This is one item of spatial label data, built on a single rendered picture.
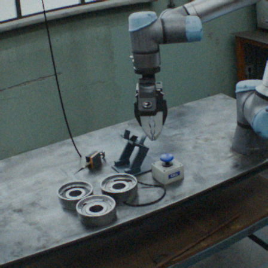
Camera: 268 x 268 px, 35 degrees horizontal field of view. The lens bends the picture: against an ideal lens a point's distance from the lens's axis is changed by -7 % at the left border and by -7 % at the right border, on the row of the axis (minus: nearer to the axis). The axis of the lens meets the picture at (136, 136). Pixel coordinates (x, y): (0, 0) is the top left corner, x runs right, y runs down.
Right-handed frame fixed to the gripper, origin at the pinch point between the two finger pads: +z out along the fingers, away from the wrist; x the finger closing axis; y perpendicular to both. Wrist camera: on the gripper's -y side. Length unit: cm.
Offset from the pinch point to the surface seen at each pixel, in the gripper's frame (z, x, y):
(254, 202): 40, -35, 21
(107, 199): 11.6, 13.2, -12.6
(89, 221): 12.3, 17.2, -21.8
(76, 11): -19, 45, 151
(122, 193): 11.2, 9.2, -10.5
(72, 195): 13.4, 24.1, -6.8
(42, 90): 29, 72, 145
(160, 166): 10.1, -1.4, 1.6
